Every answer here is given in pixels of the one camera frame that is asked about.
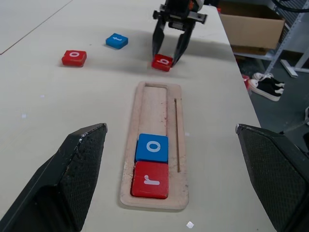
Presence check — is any small red object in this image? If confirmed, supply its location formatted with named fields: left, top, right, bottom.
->
left=242, top=74, right=251, bottom=91

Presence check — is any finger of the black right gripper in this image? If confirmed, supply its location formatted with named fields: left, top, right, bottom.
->
left=171, top=23, right=196, bottom=68
left=152, top=19, right=168, bottom=62

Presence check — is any blue letter o block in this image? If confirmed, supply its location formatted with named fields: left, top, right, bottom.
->
left=135, top=133, right=169, bottom=164

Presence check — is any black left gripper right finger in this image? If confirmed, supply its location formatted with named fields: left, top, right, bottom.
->
left=235, top=123, right=309, bottom=232

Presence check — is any brown cardboard box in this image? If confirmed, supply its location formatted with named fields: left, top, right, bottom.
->
left=218, top=2, right=286, bottom=56

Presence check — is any wooden letter tray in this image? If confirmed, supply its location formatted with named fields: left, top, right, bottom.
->
left=120, top=81, right=189, bottom=211

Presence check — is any red letter r block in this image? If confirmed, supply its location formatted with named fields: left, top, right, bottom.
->
left=130, top=161, right=169, bottom=200

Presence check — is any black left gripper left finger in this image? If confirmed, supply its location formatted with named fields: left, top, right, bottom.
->
left=0, top=123, right=108, bottom=232

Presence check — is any black cable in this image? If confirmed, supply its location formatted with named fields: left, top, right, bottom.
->
left=270, top=0, right=309, bottom=13

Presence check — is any white metal shelf rack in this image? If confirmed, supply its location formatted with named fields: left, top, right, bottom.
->
left=231, top=0, right=309, bottom=78

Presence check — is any blue letter t block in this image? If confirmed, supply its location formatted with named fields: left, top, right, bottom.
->
left=105, top=33, right=129, bottom=50

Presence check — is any red letter o block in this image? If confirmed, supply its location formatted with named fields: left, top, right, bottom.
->
left=61, top=50, right=87, bottom=68

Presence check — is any red letter b block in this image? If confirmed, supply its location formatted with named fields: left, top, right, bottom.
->
left=151, top=54, right=174, bottom=73

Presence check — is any black sneaker white sole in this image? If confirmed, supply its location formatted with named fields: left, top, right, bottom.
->
left=252, top=72, right=285, bottom=89
left=248, top=78, right=282, bottom=102

